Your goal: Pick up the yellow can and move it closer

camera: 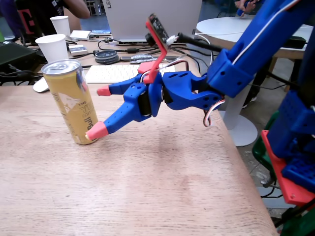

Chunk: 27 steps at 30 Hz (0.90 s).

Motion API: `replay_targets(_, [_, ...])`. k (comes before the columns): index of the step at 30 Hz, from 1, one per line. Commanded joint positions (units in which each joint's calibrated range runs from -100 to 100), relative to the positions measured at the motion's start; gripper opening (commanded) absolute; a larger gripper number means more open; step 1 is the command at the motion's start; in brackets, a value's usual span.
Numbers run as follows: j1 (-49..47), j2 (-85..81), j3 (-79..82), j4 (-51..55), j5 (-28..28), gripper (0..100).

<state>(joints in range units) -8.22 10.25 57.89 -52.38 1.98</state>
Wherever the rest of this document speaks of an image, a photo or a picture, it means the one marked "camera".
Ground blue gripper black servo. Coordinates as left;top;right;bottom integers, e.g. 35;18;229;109
85;72;164;141

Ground yellow Red Bull can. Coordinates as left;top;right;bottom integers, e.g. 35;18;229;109
41;59;103;145

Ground person's bare forearm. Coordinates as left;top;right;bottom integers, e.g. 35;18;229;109
63;0;91;20

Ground white keyboard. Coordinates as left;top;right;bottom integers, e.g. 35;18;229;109
85;64;177;85

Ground foil wrapped fork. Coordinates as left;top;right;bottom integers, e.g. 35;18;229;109
129;55;186;65

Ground black round coaster stack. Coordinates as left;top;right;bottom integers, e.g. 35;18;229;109
94;50;120;65

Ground short foil wrapped cutlery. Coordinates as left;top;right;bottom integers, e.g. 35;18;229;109
130;54;155;60

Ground small silver box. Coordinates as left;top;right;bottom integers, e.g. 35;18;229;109
68;44;89;57

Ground white flat box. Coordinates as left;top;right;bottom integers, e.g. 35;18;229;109
69;29;91;41

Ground white computer mouse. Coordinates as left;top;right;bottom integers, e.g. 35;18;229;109
32;76;50;93

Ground silver laptop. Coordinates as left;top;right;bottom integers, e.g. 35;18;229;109
101;0;203;46

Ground large white paper cup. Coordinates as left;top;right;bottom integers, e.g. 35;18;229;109
34;33;70;64

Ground small white paper cup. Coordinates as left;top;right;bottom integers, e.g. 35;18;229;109
49;15;71;37

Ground black flat box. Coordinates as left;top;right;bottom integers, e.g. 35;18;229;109
0;40;47;74

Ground person in purple shirt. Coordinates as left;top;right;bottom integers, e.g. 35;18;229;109
36;0;72;35

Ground black bag with red letter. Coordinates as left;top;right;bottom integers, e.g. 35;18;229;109
11;0;48;46

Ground white round table top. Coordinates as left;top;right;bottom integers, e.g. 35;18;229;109
196;16;315;59

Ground green clamp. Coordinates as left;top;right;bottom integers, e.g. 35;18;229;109
280;204;315;236
252;112;281;180

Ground black power adapter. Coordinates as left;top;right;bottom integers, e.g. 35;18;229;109
283;36;307;49

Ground red camera mount bracket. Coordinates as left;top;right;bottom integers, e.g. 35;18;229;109
137;14;171;85

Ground black cable with ferrite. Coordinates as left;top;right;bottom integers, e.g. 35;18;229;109
97;38;197;59

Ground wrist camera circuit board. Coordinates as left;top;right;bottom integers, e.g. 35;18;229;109
145;13;179;48

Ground white red black servo wires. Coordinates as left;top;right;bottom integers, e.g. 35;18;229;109
203;97;226;128

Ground black camera cable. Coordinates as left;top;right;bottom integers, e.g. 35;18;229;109
177;32;223;53

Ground white table pedestal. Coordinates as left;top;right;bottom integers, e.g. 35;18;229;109
218;95;258;148

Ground red robot base plate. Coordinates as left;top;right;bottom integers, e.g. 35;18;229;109
260;129;315;209

